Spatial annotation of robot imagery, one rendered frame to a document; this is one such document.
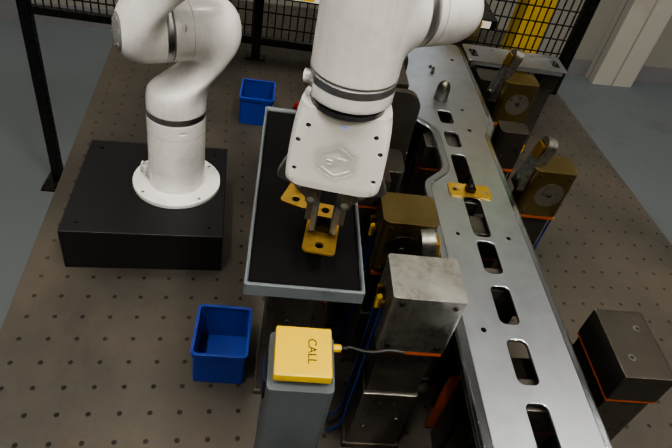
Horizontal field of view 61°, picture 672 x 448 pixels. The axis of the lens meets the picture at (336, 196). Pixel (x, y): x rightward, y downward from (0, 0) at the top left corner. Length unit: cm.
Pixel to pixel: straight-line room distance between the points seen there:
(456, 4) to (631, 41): 380
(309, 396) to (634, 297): 111
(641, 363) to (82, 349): 93
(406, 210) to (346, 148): 37
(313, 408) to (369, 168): 26
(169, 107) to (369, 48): 72
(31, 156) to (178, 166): 160
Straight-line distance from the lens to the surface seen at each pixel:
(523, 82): 149
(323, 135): 55
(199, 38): 110
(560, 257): 157
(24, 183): 265
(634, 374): 93
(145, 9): 104
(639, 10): 422
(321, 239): 65
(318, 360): 60
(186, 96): 115
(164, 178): 126
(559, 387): 89
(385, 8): 48
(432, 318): 78
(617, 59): 434
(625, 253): 170
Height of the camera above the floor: 166
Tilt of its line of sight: 40 degrees down
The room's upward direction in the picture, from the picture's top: 12 degrees clockwise
